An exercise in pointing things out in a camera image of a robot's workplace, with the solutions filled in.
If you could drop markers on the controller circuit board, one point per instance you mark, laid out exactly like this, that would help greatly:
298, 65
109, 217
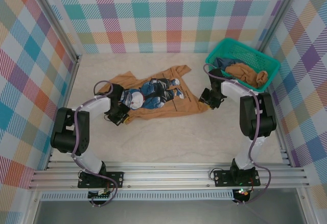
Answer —
242, 194
101, 194

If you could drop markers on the teal plastic basket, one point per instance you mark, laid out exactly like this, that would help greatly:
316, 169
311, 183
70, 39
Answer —
245, 51

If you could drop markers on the aluminium mounting rail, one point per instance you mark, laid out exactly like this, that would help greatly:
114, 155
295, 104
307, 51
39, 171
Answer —
166, 175

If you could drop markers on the aluminium frame post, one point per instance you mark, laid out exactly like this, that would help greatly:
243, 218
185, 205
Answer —
279, 13
55, 21

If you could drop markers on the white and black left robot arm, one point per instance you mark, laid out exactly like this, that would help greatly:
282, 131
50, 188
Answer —
97, 105

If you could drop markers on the crumpled plain orange t-shirt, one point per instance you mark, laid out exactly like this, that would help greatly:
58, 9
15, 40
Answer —
245, 74

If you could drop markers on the left controller circuit board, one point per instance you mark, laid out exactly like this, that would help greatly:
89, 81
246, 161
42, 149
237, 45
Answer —
101, 194

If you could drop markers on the orange t-shirt with cartoon print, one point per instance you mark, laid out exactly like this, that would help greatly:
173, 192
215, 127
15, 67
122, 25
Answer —
158, 104

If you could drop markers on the aluminium left side rail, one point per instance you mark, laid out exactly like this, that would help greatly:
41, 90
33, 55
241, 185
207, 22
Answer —
72, 81

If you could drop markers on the grey metal panel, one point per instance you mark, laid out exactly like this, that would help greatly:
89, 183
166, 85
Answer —
166, 212

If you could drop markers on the crumpled blue t-shirt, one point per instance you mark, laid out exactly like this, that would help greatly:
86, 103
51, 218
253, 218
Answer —
224, 62

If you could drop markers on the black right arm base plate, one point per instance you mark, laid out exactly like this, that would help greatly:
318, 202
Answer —
222, 178

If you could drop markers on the right controller circuit board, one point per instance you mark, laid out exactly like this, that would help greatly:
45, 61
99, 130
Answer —
242, 194

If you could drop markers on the aluminium left frame post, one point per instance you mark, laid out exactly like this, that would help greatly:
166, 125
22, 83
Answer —
55, 21

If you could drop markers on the aluminium right side rail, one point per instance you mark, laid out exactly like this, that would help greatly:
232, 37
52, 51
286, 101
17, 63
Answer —
281, 142

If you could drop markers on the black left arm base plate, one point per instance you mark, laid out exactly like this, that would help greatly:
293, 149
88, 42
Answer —
116, 179

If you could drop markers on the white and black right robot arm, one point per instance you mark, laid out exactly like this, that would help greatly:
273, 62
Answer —
231, 88

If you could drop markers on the aluminium right frame post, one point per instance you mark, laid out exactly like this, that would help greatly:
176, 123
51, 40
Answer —
279, 13

